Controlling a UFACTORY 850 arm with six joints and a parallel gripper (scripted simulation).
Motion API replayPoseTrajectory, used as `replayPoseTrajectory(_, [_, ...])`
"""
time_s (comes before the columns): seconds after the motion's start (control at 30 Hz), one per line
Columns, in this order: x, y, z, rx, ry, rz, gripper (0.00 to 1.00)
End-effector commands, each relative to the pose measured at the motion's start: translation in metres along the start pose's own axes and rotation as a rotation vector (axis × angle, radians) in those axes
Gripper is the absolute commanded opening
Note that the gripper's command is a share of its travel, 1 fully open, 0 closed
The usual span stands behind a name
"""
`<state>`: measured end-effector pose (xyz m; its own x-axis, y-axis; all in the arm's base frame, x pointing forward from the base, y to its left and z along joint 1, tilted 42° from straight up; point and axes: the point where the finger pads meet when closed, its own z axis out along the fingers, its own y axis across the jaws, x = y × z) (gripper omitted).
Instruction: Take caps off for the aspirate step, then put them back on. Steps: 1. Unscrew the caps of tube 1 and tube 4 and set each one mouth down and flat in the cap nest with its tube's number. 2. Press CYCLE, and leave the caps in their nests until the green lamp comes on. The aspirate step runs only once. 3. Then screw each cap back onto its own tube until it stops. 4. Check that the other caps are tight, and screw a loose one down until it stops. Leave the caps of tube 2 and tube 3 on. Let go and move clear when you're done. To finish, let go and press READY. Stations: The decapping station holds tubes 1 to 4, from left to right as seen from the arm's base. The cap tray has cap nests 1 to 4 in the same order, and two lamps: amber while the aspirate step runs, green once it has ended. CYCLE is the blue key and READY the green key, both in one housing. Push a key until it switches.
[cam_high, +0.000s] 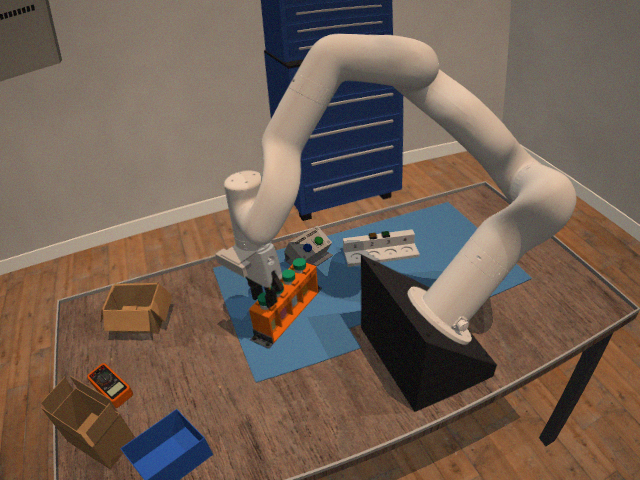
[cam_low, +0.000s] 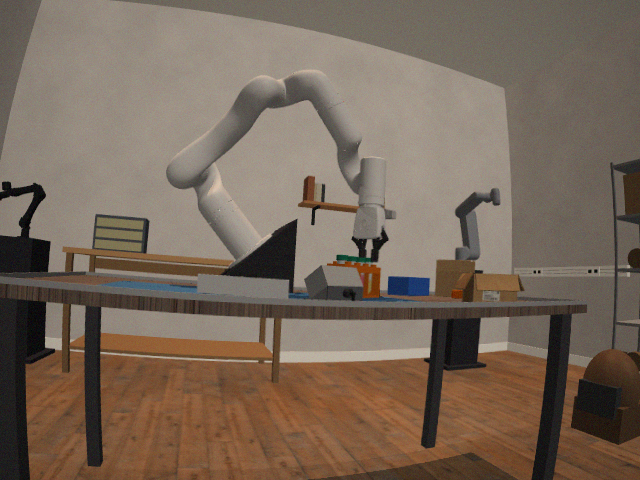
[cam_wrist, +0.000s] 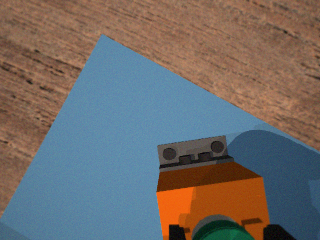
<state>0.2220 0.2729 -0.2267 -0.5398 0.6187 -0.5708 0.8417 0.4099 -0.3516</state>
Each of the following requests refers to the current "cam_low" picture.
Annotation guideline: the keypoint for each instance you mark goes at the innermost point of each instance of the orange flat plate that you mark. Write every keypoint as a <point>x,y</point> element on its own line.
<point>375,290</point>

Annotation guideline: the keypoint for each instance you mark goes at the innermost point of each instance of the blue open bin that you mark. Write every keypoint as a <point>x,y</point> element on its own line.
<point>411,286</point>

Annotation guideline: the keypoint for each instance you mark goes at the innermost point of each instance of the white key housing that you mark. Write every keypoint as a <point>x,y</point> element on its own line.
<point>335,283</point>

